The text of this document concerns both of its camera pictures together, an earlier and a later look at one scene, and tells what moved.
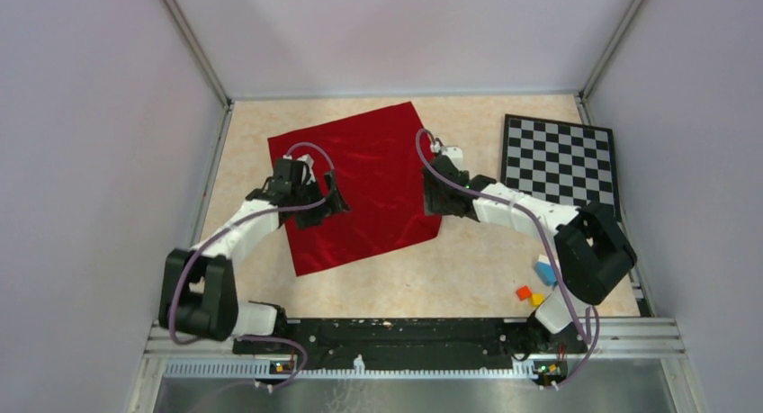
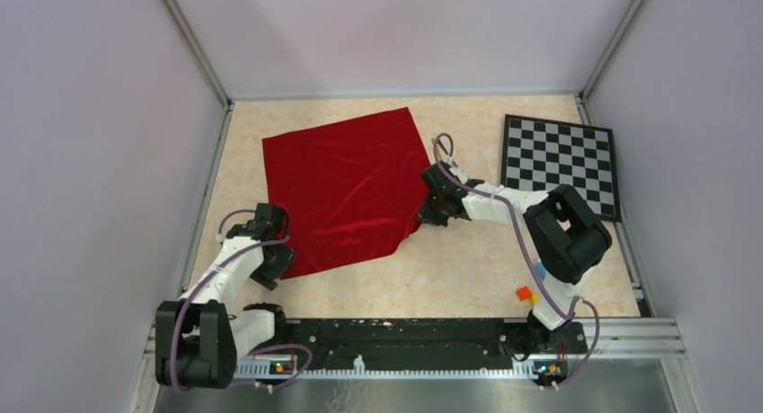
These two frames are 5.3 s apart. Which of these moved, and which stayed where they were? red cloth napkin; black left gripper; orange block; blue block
Moved: black left gripper
Stayed: red cloth napkin; orange block; blue block
